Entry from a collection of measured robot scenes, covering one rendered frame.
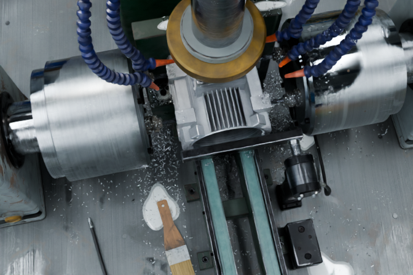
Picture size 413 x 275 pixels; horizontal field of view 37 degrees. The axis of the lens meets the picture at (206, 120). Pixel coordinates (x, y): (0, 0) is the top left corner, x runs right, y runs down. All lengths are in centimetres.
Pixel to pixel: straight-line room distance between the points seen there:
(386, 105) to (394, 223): 36
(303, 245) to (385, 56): 46
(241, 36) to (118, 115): 27
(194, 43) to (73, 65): 26
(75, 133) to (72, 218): 36
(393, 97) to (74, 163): 63
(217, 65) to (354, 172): 57
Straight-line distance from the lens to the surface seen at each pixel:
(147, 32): 123
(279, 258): 133
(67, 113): 117
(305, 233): 141
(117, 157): 120
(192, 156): 125
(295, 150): 128
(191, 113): 123
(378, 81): 124
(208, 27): 101
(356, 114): 126
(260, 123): 122
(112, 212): 148
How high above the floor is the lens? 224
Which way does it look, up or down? 71 degrees down
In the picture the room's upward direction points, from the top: 2 degrees clockwise
